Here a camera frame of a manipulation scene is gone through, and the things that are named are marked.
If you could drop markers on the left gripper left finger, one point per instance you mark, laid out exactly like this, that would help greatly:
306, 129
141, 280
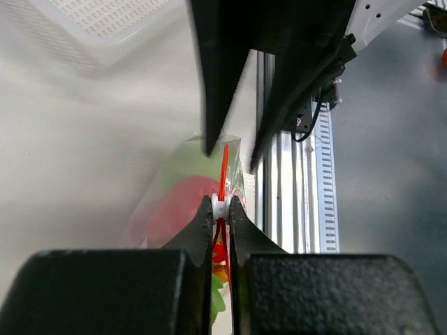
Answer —
68, 292

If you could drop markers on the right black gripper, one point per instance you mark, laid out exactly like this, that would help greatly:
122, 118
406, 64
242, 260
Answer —
311, 47

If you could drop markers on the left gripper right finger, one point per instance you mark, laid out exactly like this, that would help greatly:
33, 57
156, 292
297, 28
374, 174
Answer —
275, 292

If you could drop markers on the orange carrot toy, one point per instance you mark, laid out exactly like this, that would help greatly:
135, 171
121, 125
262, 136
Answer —
220, 294

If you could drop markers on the red bell pepper toy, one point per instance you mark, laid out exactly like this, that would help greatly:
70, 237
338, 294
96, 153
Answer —
160, 216

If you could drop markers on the clear orange zip top bag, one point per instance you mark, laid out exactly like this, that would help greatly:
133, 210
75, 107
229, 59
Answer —
170, 288

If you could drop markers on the green cabbage toy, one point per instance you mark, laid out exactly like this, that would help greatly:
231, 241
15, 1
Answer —
188, 160

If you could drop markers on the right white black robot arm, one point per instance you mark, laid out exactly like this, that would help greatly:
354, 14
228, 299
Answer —
369, 19

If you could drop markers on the white perforated plastic basket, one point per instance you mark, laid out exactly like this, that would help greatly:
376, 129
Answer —
110, 30

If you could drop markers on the white slotted cable duct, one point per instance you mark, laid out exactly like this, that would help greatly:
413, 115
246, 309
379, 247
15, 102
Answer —
326, 184

